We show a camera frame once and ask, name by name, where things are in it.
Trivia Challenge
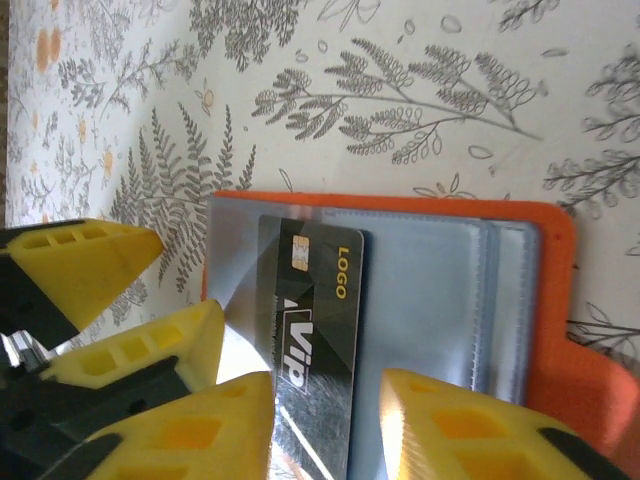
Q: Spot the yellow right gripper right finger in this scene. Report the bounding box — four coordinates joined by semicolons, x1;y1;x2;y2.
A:
378;368;634;480

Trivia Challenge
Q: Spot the black VIP credit card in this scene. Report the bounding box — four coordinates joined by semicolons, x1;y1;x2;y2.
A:
252;213;372;480

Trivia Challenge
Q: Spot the floral tablecloth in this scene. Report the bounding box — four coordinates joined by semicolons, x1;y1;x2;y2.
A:
2;0;640;381

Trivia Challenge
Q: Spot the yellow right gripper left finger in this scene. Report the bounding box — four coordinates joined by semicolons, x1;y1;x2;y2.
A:
74;371;275;480

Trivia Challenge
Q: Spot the orange card holder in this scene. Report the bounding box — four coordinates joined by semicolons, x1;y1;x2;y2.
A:
198;188;640;464

